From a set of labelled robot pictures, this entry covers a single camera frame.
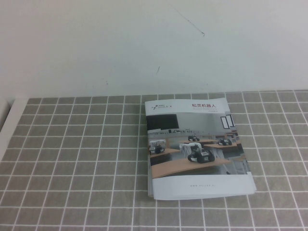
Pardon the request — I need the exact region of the robot brochure with classroom cover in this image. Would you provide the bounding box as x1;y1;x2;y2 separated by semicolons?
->
144;97;253;200
145;110;256;200

